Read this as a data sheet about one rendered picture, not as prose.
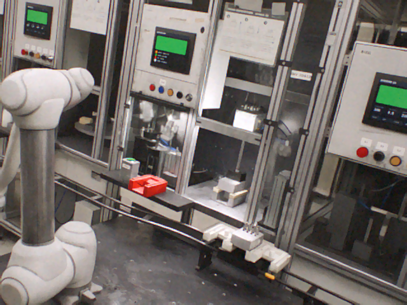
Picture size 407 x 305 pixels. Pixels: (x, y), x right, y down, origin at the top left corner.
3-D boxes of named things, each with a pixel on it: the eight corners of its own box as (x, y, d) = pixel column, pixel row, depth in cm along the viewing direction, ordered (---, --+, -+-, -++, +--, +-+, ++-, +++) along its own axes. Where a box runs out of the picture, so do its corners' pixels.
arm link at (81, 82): (53, 84, 153) (26, 84, 140) (90, 59, 146) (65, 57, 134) (70, 116, 153) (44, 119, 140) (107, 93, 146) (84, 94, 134)
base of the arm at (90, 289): (72, 316, 149) (74, 302, 148) (33, 288, 160) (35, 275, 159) (110, 295, 164) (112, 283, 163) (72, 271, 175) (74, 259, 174)
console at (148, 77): (128, 91, 228) (140, 2, 218) (160, 91, 252) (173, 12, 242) (190, 108, 207) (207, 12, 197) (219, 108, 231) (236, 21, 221)
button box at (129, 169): (118, 179, 225) (121, 158, 222) (128, 177, 231) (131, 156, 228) (129, 184, 221) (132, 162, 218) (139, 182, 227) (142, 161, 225)
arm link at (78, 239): (100, 274, 167) (109, 223, 162) (72, 297, 150) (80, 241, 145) (66, 261, 172) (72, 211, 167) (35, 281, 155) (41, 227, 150)
